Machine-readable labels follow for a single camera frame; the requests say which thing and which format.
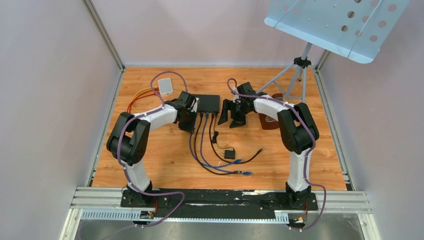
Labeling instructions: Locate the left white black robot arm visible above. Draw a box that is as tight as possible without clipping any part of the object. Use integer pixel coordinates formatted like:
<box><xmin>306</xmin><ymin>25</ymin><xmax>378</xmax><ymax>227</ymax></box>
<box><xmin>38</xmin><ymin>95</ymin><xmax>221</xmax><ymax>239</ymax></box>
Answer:
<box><xmin>106</xmin><ymin>91</ymin><xmax>200</xmax><ymax>207</ymax></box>

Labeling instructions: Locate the silver music stand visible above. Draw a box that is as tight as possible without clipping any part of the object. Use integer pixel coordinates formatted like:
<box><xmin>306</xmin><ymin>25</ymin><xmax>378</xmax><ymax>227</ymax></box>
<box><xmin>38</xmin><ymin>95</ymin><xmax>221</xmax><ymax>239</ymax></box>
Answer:
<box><xmin>264</xmin><ymin>0</ymin><xmax>409</xmax><ymax>99</ymax></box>

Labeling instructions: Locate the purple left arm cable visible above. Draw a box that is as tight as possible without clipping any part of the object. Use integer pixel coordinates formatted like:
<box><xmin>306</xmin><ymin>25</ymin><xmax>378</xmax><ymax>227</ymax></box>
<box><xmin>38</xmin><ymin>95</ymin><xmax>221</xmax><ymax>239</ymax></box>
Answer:
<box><xmin>79</xmin><ymin>70</ymin><xmax>190</xmax><ymax>240</ymax></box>

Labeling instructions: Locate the brown wooden metronome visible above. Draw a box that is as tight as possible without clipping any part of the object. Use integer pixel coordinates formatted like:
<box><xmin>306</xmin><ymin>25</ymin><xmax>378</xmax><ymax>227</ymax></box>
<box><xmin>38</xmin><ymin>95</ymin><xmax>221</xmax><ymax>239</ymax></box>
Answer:
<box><xmin>256</xmin><ymin>92</ymin><xmax>283</xmax><ymax>131</ymax></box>

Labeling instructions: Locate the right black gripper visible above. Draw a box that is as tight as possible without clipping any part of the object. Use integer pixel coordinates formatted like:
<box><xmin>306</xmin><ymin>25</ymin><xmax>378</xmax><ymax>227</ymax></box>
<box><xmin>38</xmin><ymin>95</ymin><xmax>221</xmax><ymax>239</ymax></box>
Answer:
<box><xmin>218</xmin><ymin>99</ymin><xmax>251</xmax><ymax>129</ymax></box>

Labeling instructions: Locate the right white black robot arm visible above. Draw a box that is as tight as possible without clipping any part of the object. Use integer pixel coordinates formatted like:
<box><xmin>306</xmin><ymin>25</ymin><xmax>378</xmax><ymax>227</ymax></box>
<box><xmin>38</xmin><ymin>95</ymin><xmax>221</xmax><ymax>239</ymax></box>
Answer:
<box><xmin>218</xmin><ymin>82</ymin><xmax>320</xmax><ymax>209</ymax></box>

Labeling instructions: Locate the red network cable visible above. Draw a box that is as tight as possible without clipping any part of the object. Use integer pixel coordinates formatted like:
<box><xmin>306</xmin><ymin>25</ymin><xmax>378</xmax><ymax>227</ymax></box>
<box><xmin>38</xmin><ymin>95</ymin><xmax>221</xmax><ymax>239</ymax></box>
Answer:
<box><xmin>127</xmin><ymin>89</ymin><xmax>161</xmax><ymax>114</ymax></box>

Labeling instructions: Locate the blue network cable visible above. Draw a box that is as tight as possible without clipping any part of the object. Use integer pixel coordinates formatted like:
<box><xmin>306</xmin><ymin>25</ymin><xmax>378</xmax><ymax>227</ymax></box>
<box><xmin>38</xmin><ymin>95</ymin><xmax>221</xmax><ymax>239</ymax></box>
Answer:
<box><xmin>199</xmin><ymin>112</ymin><xmax>253</xmax><ymax>176</ymax></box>
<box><xmin>188</xmin><ymin>129</ymin><xmax>243</xmax><ymax>170</ymax></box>

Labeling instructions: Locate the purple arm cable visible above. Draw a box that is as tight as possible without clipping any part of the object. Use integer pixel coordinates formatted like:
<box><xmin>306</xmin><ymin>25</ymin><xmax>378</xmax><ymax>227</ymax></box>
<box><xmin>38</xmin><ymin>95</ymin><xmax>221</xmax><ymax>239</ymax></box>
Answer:
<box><xmin>226</xmin><ymin>78</ymin><xmax>328</xmax><ymax>232</ymax></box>
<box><xmin>79</xmin><ymin>70</ymin><xmax>190</xmax><ymax>240</ymax></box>

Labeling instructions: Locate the small white router box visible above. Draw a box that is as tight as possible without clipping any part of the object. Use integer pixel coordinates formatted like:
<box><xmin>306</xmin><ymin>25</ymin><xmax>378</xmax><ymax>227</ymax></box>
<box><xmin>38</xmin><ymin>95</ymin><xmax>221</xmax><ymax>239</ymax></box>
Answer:
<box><xmin>157</xmin><ymin>77</ymin><xmax>174</xmax><ymax>96</ymax></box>

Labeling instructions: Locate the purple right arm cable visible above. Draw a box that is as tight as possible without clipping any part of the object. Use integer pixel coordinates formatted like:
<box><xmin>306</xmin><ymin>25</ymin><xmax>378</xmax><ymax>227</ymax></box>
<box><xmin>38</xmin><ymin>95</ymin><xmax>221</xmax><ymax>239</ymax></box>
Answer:
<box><xmin>226</xmin><ymin>78</ymin><xmax>328</xmax><ymax>232</ymax></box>

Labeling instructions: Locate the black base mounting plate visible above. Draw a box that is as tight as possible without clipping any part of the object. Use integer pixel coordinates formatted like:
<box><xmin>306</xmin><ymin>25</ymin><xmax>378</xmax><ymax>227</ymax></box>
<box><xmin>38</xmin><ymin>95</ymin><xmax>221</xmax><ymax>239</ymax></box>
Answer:
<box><xmin>120</xmin><ymin>188</ymin><xmax>319</xmax><ymax>220</ymax></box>

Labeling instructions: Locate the black network switch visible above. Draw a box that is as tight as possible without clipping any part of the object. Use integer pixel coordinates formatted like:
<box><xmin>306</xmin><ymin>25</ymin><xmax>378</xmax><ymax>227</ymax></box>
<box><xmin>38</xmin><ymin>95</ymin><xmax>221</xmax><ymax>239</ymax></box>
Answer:
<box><xmin>194</xmin><ymin>94</ymin><xmax>221</xmax><ymax>115</ymax></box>

